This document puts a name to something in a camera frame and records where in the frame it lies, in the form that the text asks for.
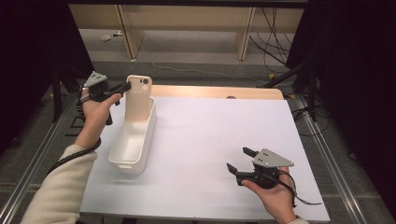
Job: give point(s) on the person's right hand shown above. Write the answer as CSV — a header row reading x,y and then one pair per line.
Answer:
x,y
280,199

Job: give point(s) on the black tripod stand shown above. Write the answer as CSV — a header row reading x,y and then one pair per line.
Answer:
x,y
312,93

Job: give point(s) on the metal floor rail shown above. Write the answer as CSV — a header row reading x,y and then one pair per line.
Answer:
x,y
31,174
327,168

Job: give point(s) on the person's left hand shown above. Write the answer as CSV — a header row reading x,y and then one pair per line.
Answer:
x,y
95,115

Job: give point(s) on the black metal stand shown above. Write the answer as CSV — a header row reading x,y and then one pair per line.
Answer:
x,y
57,99

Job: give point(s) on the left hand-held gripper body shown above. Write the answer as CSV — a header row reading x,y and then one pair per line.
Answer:
x,y
95,81

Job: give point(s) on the dark curtain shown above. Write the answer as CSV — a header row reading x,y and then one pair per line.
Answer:
x,y
358,77
25,62

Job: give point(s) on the white plastic storage bin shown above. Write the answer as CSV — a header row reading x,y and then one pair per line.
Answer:
x,y
130,146

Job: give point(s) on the light wooden table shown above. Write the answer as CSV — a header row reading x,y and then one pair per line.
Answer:
x,y
202,91

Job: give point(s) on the white table cover sheet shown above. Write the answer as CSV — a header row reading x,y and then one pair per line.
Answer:
x,y
202,149

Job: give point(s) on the beige phone case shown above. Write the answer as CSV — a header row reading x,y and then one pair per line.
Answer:
x,y
137,102

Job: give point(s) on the light wooden bench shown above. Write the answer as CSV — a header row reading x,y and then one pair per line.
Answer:
x,y
186,18

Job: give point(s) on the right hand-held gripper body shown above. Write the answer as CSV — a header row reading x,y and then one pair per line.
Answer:
x,y
269,160

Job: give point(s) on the small white plug on floor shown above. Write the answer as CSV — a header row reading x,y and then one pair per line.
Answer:
x,y
118,33

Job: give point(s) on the small grey box on floor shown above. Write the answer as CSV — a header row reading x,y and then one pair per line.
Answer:
x,y
106,38

